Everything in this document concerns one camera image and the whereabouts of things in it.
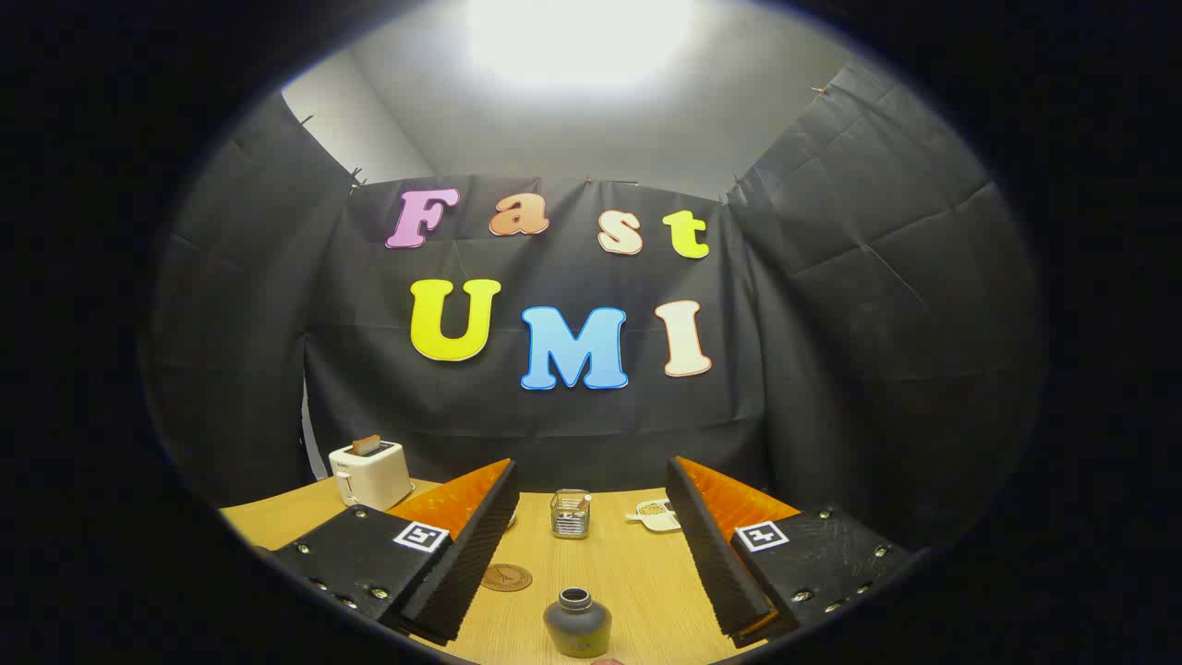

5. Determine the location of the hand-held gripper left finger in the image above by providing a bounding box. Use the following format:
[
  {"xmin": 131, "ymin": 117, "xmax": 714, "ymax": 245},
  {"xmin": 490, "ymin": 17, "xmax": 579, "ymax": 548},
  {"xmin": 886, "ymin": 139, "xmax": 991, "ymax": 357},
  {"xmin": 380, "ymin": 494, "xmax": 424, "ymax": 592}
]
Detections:
[{"xmin": 251, "ymin": 458, "xmax": 521, "ymax": 647}]

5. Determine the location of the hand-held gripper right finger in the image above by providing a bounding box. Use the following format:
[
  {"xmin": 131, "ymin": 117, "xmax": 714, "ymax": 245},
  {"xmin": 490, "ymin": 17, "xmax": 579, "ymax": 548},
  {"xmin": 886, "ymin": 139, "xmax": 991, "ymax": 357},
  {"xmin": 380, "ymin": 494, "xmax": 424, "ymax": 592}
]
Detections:
[{"xmin": 665, "ymin": 455, "xmax": 917, "ymax": 649}]

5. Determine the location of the round brown coaster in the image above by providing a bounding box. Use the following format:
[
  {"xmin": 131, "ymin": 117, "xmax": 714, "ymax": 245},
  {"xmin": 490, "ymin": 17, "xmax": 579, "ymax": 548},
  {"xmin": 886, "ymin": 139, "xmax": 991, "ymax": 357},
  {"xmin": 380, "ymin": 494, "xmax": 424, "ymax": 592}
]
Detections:
[{"xmin": 479, "ymin": 563, "xmax": 534, "ymax": 593}]

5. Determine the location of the silver bottle with green label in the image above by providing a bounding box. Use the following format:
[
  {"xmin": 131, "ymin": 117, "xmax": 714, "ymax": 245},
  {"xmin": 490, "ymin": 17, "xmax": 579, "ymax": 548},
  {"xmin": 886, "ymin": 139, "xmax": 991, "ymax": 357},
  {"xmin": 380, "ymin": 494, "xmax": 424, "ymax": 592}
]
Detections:
[{"xmin": 543, "ymin": 586, "xmax": 613, "ymax": 659}]

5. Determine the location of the white divided dish with beans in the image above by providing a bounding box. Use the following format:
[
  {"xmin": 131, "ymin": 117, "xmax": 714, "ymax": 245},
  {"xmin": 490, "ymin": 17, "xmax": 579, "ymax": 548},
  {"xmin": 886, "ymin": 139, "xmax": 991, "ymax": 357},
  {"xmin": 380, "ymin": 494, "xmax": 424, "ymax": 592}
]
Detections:
[{"xmin": 626, "ymin": 499, "xmax": 682, "ymax": 533}]

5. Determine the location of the wooden table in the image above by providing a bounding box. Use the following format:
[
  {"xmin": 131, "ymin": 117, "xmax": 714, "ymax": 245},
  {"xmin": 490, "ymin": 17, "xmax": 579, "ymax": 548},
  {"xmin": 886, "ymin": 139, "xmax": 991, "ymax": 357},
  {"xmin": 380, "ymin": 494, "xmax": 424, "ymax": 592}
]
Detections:
[{"xmin": 220, "ymin": 476, "xmax": 804, "ymax": 665}]

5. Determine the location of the white toaster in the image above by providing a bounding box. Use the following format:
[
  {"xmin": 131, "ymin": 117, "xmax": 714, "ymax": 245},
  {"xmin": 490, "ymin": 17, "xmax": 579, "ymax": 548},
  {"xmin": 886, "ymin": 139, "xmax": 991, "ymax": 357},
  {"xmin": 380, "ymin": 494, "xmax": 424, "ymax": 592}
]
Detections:
[{"xmin": 329, "ymin": 441, "xmax": 415, "ymax": 512}]

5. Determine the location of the black backdrop cloth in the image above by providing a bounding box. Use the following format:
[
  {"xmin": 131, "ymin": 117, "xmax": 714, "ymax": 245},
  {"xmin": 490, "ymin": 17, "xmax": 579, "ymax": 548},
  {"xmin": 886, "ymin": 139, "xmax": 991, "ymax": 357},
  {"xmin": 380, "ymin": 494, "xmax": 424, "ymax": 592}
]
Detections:
[{"xmin": 139, "ymin": 60, "xmax": 1049, "ymax": 555}]

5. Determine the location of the metal wire holder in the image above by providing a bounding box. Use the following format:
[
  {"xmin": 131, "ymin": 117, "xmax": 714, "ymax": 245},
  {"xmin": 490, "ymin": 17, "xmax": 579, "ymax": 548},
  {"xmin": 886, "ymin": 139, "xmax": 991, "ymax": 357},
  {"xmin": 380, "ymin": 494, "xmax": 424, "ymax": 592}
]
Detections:
[{"xmin": 550, "ymin": 490, "xmax": 593, "ymax": 540}]

